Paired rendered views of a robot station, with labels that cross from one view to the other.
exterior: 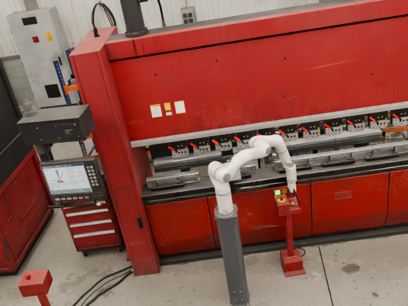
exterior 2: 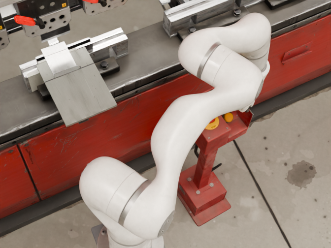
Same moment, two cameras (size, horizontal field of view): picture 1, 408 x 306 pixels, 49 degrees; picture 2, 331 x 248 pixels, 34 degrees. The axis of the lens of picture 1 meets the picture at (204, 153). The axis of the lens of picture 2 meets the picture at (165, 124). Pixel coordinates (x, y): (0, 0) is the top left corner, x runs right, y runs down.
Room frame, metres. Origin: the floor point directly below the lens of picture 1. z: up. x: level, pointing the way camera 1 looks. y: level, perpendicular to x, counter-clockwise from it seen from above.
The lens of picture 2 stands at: (2.48, 0.12, 2.54)
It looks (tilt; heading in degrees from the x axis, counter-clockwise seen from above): 61 degrees down; 324
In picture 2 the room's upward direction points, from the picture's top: 5 degrees clockwise
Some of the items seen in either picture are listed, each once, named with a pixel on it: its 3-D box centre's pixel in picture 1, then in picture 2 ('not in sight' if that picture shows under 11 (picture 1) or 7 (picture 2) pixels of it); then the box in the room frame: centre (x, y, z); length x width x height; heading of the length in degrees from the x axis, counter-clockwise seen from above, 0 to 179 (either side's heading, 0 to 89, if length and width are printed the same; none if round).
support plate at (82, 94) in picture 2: (230, 173); (76, 85); (3.46, -0.21, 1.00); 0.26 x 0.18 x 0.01; 177
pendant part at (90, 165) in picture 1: (74, 178); not in sight; (3.09, 1.04, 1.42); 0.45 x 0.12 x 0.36; 79
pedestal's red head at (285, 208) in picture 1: (286, 201); (217, 117); (3.22, -0.65, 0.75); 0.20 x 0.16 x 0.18; 90
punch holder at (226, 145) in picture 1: (223, 141); (40, 4); (3.61, -0.19, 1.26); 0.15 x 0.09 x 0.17; 87
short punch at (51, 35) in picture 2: (227, 152); (53, 28); (3.61, -0.21, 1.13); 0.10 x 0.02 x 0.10; 87
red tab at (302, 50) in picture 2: (343, 195); (297, 52); (3.39, -1.23, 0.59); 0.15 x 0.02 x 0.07; 87
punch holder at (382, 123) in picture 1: (377, 118); not in sight; (3.52, -1.59, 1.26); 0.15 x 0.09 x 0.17; 87
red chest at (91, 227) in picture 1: (94, 207); not in sight; (4.04, 1.26, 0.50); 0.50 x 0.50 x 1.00; 87
